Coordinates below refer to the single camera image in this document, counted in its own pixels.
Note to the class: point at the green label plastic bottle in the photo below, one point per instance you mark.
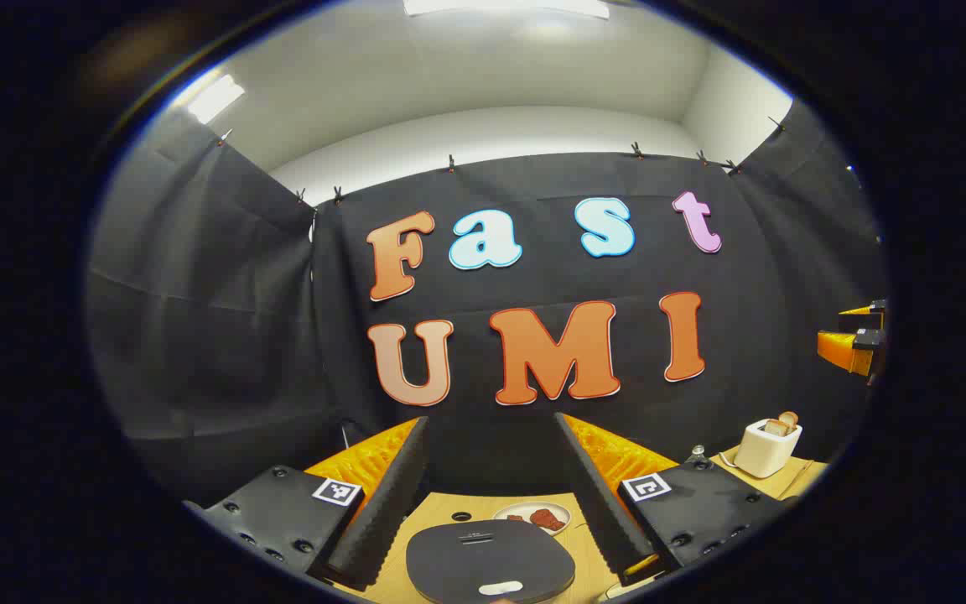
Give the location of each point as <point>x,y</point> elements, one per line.
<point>697,453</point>

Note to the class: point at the toast bread slice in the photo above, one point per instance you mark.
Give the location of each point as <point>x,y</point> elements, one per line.
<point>776,427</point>
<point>790,418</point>

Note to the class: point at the white toaster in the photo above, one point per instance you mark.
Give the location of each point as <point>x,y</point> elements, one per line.
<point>764,457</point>

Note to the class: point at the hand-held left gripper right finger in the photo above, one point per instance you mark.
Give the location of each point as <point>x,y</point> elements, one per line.
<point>600,512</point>

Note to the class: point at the ceiling light panel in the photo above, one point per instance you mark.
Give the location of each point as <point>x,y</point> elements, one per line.
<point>504,7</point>
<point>215,99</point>

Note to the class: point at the red meat piece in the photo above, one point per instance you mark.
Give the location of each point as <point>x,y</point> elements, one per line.
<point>546,518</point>

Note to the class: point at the round white plate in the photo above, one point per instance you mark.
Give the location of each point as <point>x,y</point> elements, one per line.
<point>516,510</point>

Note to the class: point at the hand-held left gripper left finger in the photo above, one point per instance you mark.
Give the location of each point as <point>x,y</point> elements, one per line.
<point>386,503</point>

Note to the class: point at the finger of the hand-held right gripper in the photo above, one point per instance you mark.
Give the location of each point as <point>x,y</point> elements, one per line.
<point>843,348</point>
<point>864,309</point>

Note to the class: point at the black silver rice cooker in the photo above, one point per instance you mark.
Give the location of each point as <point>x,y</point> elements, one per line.
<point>491,558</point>

